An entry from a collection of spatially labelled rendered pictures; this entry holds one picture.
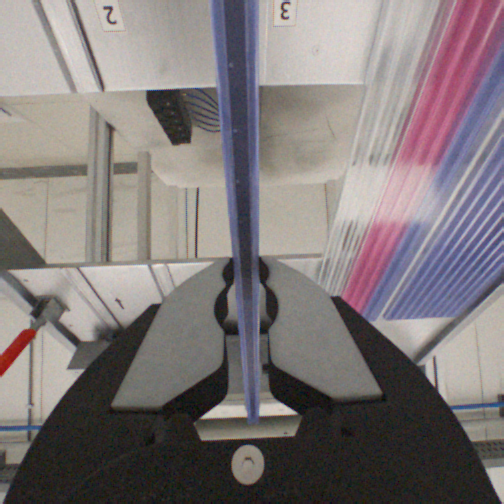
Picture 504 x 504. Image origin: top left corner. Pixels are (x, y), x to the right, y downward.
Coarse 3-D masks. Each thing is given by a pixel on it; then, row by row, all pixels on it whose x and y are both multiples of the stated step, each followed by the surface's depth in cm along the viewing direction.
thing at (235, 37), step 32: (224, 0) 6; (256, 0) 6; (224, 32) 7; (256, 32) 7; (224, 64) 7; (256, 64) 7; (224, 96) 8; (256, 96) 8; (224, 128) 8; (256, 128) 8; (224, 160) 9; (256, 160) 9; (256, 192) 10; (256, 224) 11; (256, 256) 12; (256, 288) 14; (256, 320) 15; (256, 352) 18; (256, 384) 21; (256, 416) 26
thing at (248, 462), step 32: (320, 416) 5; (160, 448) 4; (192, 448) 4; (224, 448) 4; (256, 448) 4; (288, 448) 4; (320, 448) 4; (352, 448) 4; (384, 448) 4; (96, 480) 4; (128, 480) 4; (160, 480) 4; (192, 480) 4; (224, 480) 4; (256, 480) 4; (288, 480) 4; (320, 480) 4; (352, 480) 4; (384, 480) 4; (416, 480) 4
